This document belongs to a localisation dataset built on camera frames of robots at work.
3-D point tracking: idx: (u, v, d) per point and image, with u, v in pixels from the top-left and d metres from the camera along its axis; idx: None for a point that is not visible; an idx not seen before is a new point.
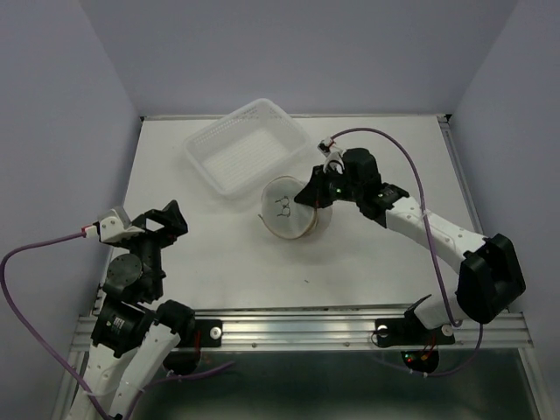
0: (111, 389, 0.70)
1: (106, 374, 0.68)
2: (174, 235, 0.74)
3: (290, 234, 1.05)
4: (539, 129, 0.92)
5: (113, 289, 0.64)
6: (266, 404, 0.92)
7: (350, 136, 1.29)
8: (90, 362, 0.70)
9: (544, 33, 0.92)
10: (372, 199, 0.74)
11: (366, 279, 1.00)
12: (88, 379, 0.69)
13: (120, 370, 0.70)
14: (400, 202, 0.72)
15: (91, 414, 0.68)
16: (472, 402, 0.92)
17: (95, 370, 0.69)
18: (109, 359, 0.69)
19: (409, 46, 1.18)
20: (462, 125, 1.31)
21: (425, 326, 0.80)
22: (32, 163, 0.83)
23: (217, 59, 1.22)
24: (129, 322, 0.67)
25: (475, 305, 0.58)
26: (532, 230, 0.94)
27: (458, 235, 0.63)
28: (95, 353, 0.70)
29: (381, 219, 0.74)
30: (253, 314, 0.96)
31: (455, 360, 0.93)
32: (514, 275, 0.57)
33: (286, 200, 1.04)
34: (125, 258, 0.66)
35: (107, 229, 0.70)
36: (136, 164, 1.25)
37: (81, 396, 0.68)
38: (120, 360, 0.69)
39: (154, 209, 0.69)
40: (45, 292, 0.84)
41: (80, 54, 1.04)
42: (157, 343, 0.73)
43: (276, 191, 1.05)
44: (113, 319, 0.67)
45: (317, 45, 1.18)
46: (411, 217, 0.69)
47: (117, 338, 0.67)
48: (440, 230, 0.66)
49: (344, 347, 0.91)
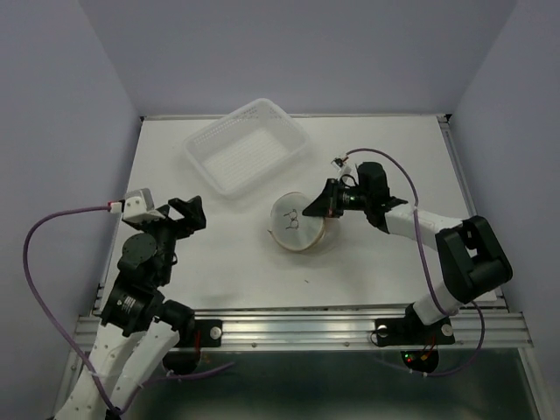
0: (115, 374, 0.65)
1: (113, 355, 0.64)
2: (192, 228, 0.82)
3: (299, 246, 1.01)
4: (539, 129, 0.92)
5: (129, 263, 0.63)
6: (267, 404, 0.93)
7: (350, 136, 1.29)
8: (96, 343, 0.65)
9: (543, 34, 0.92)
10: (378, 208, 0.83)
11: (366, 279, 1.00)
12: (94, 360, 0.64)
13: (126, 353, 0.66)
14: (399, 206, 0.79)
15: (94, 398, 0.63)
16: (472, 402, 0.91)
17: (101, 351, 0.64)
18: (117, 339, 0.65)
19: (409, 47, 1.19)
20: (461, 125, 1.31)
21: (423, 323, 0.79)
22: (31, 162, 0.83)
23: (217, 59, 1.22)
24: (140, 302, 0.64)
25: (456, 279, 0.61)
26: (532, 230, 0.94)
27: (441, 220, 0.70)
28: (101, 333, 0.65)
29: (384, 227, 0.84)
30: (253, 314, 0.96)
31: (456, 360, 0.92)
32: (495, 253, 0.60)
33: (294, 213, 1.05)
34: (140, 237, 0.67)
35: (130, 207, 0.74)
36: (136, 163, 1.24)
37: (84, 379, 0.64)
38: (129, 341, 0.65)
39: (179, 199, 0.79)
40: (45, 292, 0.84)
41: (79, 54, 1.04)
42: (157, 339, 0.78)
43: (284, 205, 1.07)
44: (124, 299, 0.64)
45: (317, 45, 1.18)
46: (404, 214, 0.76)
47: (128, 318, 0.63)
48: (426, 219, 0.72)
49: (344, 347, 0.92)
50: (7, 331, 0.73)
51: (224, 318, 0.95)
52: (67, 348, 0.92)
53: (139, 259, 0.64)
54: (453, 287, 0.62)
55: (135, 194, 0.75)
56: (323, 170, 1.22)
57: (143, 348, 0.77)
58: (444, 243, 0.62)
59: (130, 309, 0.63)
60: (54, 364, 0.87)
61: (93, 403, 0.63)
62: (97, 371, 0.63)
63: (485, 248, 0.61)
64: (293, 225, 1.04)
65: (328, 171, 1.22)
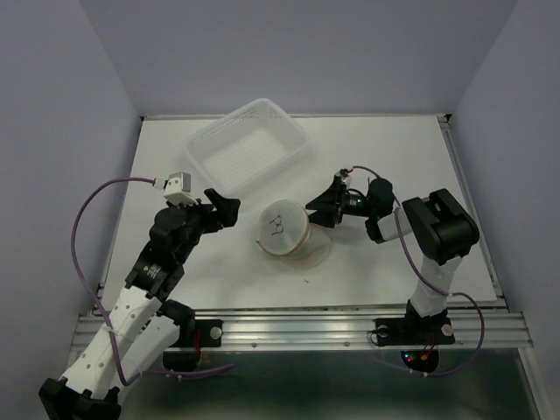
0: (130, 336, 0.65)
1: (133, 315, 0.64)
2: (222, 224, 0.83)
3: (284, 249, 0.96)
4: (538, 129, 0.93)
5: (158, 232, 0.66)
6: (266, 405, 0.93)
7: (350, 136, 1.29)
8: (118, 303, 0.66)
9: (544, 33, 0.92)
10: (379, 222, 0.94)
11: (366, 279, 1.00)
12: (114, 319, 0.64)
13: (143, 318, 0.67)
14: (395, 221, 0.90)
15: (107, 355, 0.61)
16: (471, 402, 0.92)
17: (122, 311, 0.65)
18: (140, 300, 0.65)
19: (408, 47, 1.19)
20: (461, 125, 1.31)
21: (418, 314, 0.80)
22: (31, 161, 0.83)
23: (217, 59, 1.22)
24: (163, 271, 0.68)
25: (425, 238, 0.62)
26: (533, 230, 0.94)
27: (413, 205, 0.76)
28: (125, 295, 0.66)
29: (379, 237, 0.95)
30: (253, 314, 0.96)
31: (454, 360, 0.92)
32: (457, 210, 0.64)
33: (279, 219, 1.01)
34: (171, 212, 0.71)
35: (171, 186, 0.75)
36: (135, 163, 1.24)
37: (101, 338, 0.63)
38: (150, 304, 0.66)
39: (213, 190, 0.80)
40: (45, 293, 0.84)
41: (79, 54, 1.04)
42: (159, 330, 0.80)
43: (269, 213, 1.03)
44: (150, 265, 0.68)
45: (316, 45, 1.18)
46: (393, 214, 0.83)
47: (150, 283, 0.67)
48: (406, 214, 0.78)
49: (344, 347, 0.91)
50: (7, 331, 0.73)
51: (224, 318, 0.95)
52: (67, 347, 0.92)
53: (167, 229, 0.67)
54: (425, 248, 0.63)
55: (178, 174, 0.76)
56: (323, 170, 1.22)
57: (143, 337, 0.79)
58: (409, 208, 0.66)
59: (154, 276, 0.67)
60: (54, 364, 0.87)
61: (106, 360, 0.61)
62: (115, 328, 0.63)
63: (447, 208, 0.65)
64: (278, 230, 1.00)
65: (328, 171, 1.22)
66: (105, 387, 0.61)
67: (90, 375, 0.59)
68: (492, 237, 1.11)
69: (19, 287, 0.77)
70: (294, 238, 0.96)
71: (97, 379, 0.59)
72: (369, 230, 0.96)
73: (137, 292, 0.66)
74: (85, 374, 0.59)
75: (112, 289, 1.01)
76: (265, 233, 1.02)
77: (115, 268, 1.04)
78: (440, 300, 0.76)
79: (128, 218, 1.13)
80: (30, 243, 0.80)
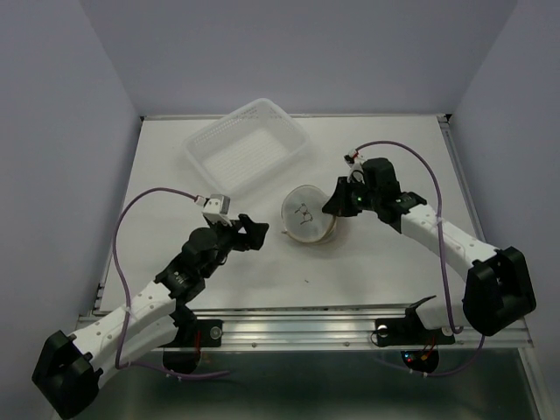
0: (142, 324, 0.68)
1: (151, 306, 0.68)
2: (248, 245, 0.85)
3: (318, 236, 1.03)
4: (537, 128, 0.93)
5: (187, 250, 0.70)
6: (267, 404, 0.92)
7: (349, 136, 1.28)
8: (142, 291, 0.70)
9: (543, 32, 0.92)
10: (389, 204, 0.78)
11: (366, 281, 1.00)
12: (135, 304, 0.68)
13: (156, 315, 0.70)
14: (416, 208, 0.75)
15: (117, 331, 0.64)
16: (471, 402, 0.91)
17: (144, 299, 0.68)
18: (164, 296, 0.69)
19: (409, 46, 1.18)
20: (462, 125, 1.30)
21: (425, 325, 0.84)
22: (31, 159, 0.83)
23: (217, 59, 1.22)
24: (187, 282, 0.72)
25: (480, 316, 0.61)
26: (534, 229, 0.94)
27: (470, 244, 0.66)
28: (150, 287, 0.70)
29: (397, 224, 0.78)
30: (251, 314, 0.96)
31: (456, 361, 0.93)
32: (523, 288, 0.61)
33: (304, 208, 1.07)
34: (206, 231, 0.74)
35: (211, 205, 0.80)
36: (135, 163, 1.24)
37: (115, 313, 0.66)
38: (169, 304, 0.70)
39: (247, 216, 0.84)
40: (45, 292, 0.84)
41: (79, 55, 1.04)
42: (157, 327, 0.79)
43: (293, 202, 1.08)
44: (178, 272, 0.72)
45: (315, 45, 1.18)
46: (425, 223, 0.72)
47: (175, 287, 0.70)
48: (453, 238, 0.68)
49: (344, 347, 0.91)
50: (8, 331, 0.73)
51: (223, 318, 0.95)
52: None
53: (198, 249, 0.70)
54: (475, 320, 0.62)
55: (219, 196, 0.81)
56: (323, 170, 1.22)
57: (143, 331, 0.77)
58: (485, 289, 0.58)
59: (179, 283, 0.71)
60: None
61: (115, 334, 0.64)
62: (133, 310, 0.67)
63: (516, 283, 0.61)
64: (307, 219, 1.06)
65: (329, 170, 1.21)
66: (102, 359, 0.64)
67: (97, 341, 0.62)
68: (493, 237, 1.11)
69: (19, 288, 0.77)
70: (325, 224, 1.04)
71: (101, 348, 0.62)
72: (381, 216, 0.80)
73: (164, 289, 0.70)
74: (94, 339, 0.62)
75: (111, 290, 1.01)
76: (294, 222, 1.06)
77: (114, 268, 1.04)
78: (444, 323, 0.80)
79: (128, 219, 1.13)
80: (31, 242, 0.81)
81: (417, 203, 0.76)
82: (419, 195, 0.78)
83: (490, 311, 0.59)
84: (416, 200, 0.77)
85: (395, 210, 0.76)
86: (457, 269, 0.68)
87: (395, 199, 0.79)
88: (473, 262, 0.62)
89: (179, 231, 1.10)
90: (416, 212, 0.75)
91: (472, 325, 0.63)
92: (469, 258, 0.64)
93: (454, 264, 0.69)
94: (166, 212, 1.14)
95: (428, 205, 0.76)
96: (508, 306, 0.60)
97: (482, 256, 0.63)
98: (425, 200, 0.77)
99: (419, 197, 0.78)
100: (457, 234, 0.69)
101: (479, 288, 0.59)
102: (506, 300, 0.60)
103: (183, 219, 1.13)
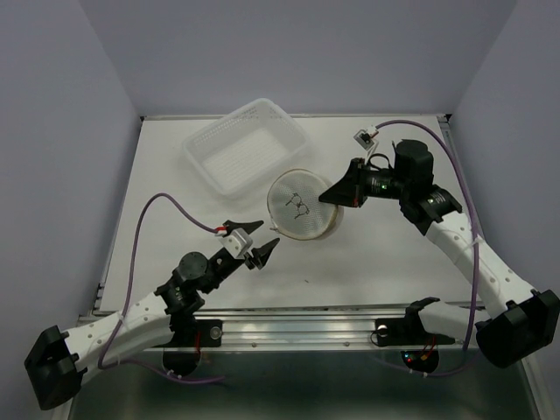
0: (132, 334, 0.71)
1: (146, 318, 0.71)
2: (252, 265, 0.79)
3: (317, 231, 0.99)
4: (538, 126, 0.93)
5: (178, 275, 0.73)
6: (267, 404, 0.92)
7: (348, 137, 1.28)
8: (138, 302, 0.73)
9: (543, 32, 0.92)
10: (419, 201, 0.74)
11: (365, 281, 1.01)
12: (130, 312, 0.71)
13: (147, 326, 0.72)
14: (450, 217, 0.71)
15: (107, 336, 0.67)
16: (472, 402, 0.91)
17: (140, 309, 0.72)
18: (160, 311, 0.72)
19: (408, 45, 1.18)
20: (463, 125, 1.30)
21: (425, 327, 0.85)
22: (31, 158, 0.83)
23: (216, 59, 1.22)
24: (185, 300, 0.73)
25: (495, 348, 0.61)
26: (534, 228, 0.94)
27: (506, 278, 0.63)
28: (150, 298, 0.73)
29: (424, 225, 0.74)
30: (251, 314, 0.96)
31: (456, 362, 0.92)
32: (547, 332, 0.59)
33: (297, 199, 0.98)
34: (198, 255, 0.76)
35: (228, 244, 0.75)
36: (135, 163, 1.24)
37: (111, 318, 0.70)
38: (166, 317, 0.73)
39: (257, 253, 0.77)
40: (44, 291, 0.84)
41: (79, 55, 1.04)
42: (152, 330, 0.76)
43: (280, 195, 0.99)
44: (176, 290, 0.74)
45: (315, 44, 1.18)
46: (459, 239, 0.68)
47: (173, 302, 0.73)
48: (487, 267, 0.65)
49: (344, 347, 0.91)
50: (8, 330, 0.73)
51: (224, 318, 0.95)
52: None
53: (187, 275, 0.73)
54: (487, 346, 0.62)
55: (241, 241, 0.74)
56: (323, 170, 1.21)
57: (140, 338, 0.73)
58: (514, 328, 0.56)
59: (177, 299, 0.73)
60: None
61: (104, 340, 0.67)
62: (127, 318, 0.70)
63: (542, 325, 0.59)
64: (303, 211, 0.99)
65: (329, 170, 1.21)
66: (88, 360, 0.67)
67: (87, 344, 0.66)
68: (492, 238, 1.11)
69: (20, 287, 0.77)
70: (324, 217, 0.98)
71: (89, 351, 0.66)
72: (406, 212, 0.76)
73: (161, 302, 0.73)
74: (85, 340, 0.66)
75: (110, 290, 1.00)
76: (285, 216, 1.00)
77: (114, 268, 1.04)
78: (444, 332, 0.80)
79: (127, 219, 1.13)
80: (31, 241, 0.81)
81: (451, 207, 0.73)
82: (453, 196, 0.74)
83: (508, 346, 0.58)
84: (449, 203, 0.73)
85: (425, 210, 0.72)
86: (484, 298, 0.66)
87: (426, 196, 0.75)
88: (507, 304, 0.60)
89: (179, 232, 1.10)
90: (449, 220, 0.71)
91: (481, 347, 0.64)
92: (502, 296, 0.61)
93: (483, 296, 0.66)
94: (167, 212, 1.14)
95: (463, 213, 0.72)
96: (526, 344, 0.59)
97: (518, 298, 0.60)
98: (460, 207, 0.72)
99: (452, 198, 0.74)
100: (492, 261, 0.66)
101: (506, 324, 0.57)
102: (527, 338, 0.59)
103: (184, 220, 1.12)
